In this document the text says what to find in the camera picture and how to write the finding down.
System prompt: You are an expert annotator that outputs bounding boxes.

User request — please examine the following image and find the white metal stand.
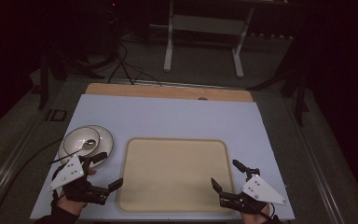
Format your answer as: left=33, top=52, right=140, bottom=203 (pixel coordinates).
left=163, top=0, right=256, bottom=79

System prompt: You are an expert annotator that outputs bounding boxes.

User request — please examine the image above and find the metal floor rail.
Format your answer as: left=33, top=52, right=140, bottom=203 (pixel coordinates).
left=283, top=92, right=348, bottom=224
left=0, top=116, right=46, bottom=216

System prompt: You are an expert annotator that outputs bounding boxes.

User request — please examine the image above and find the person's left hand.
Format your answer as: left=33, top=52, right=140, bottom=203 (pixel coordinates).
left=56, top=168, right=98, bottom=217

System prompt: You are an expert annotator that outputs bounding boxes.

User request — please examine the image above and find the white bowl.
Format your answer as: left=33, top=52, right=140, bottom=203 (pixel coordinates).
left=62, top=126, right=102, bottom=157

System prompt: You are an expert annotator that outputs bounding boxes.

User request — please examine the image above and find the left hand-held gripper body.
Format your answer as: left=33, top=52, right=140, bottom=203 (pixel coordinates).
left=47, top=154, right=110, bottom=205

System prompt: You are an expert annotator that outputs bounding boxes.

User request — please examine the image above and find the metal spoon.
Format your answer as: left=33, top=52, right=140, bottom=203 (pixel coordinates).
left=48, top=138, right=98, bottom=164

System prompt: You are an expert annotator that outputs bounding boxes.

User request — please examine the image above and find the black tripod stand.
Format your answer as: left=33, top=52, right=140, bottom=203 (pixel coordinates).
left=247, top=59, right=311, bottom=127
left=36, top=46, right=106, bottom=110

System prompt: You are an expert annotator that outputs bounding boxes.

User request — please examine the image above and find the dark equipment tower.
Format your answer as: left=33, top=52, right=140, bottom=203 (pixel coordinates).
left=102, top=0, right=123, bottom=61

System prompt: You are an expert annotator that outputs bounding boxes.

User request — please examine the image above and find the black square floor box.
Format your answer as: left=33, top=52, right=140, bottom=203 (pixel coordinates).
left=45, top=108, right=68, bottom=122

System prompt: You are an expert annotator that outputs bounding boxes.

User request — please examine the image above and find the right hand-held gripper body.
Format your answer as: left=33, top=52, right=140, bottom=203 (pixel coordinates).
left=218, top=167, right=290, bottom=216

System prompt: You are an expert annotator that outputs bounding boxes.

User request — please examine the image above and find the beige rectangular tray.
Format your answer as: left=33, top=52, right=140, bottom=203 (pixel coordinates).
left=117, top=137, right=235, bottom=215

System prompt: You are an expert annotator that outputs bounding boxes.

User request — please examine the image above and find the black floor cable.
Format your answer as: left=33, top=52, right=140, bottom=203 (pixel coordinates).
left=0, top=137, right=65, bottom=224
left=107, top=40, right=163, bottom=87

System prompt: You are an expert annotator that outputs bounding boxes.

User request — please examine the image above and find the light blue table mat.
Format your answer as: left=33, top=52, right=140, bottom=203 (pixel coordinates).
left=29, top=93, right=296, bottom=221

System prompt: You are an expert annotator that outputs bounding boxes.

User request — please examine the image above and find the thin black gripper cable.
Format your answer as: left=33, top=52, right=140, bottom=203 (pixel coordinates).
left=260, top=203, right=277, bottom=219

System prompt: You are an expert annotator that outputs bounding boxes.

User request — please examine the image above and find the person's right hand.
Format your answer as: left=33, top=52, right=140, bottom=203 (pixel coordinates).
left=250, top=212, right=273, bottom=224

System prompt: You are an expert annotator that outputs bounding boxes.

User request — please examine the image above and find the white round plate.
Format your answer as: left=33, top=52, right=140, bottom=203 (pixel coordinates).
left=57, top=124, right=115, bottom=169

